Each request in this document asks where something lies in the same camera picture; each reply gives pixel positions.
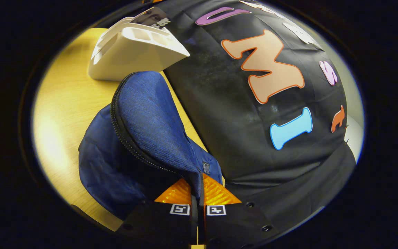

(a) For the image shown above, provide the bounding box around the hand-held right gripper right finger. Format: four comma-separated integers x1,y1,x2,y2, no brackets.
198,173,279,249

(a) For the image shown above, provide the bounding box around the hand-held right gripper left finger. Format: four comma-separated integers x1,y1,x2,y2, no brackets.
116,177,199,249

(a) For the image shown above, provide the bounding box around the blue fabric schoolbag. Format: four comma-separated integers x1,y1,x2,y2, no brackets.
78,71,225,222

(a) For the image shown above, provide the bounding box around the white plastic bookshelf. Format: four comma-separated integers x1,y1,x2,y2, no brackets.
88,17,190,82

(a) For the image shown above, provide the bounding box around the dark cover book with face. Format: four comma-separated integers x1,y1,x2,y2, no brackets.
130,6,172,30

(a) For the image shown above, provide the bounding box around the black backdrop cloth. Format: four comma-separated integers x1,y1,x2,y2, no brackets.
144,0,357,239

